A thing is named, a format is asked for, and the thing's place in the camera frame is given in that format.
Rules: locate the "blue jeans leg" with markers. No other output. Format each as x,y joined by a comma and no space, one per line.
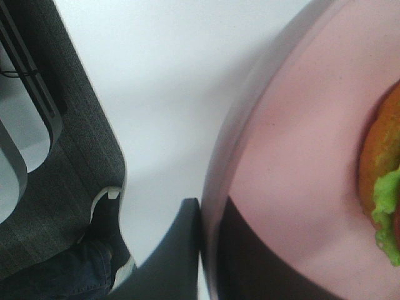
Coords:
80,272

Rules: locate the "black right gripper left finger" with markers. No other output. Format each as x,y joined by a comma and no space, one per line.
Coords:
171,271

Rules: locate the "burger with lettuce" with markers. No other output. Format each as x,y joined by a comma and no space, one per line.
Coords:
378,176

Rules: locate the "black sneaker shoe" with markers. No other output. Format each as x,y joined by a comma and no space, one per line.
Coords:
104,226

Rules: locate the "grey fabric chair seat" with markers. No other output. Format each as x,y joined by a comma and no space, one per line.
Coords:
56,206

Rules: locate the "grey metal chair frame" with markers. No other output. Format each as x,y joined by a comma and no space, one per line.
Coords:
30,119

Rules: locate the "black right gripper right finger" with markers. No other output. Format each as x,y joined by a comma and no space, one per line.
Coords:
247,269

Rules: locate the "pink round plate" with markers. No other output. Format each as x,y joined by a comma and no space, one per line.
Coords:
287,154

